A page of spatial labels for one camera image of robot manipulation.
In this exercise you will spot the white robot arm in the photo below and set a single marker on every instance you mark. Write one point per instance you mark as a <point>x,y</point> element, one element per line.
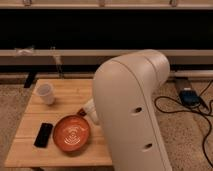
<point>122,91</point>

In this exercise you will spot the brown sausage toy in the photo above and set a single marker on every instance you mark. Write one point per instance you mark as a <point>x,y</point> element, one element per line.
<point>81,112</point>

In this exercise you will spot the orange bowl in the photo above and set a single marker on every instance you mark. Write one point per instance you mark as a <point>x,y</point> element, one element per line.
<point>71,133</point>

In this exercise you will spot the white plastic cup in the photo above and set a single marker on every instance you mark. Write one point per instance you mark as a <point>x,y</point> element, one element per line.
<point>45,92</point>

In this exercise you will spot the wooden table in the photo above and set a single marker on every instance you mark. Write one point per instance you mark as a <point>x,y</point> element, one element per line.
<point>70,95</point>

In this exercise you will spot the black power adapter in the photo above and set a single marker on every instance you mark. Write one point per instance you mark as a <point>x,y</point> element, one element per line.
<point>189,98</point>

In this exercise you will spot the black smartphone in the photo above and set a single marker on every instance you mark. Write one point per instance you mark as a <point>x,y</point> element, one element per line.
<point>43,135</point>

